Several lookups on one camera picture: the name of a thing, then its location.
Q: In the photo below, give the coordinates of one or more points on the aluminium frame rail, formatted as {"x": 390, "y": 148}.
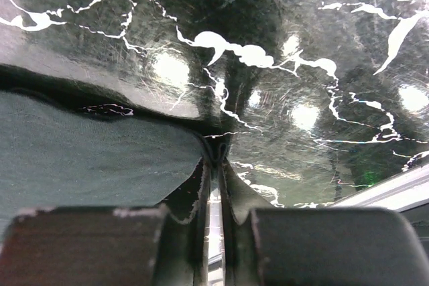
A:
{"x": 400, "y": 193}

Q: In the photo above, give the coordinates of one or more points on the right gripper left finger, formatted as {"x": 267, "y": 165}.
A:
{"x": 112, "y": 245}

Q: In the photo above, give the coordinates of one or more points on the black t-shirt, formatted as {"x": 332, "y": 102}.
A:
{"x": 52, "y": 156}

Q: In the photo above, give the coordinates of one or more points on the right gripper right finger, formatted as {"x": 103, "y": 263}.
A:
{"x": 265, "y": 245}

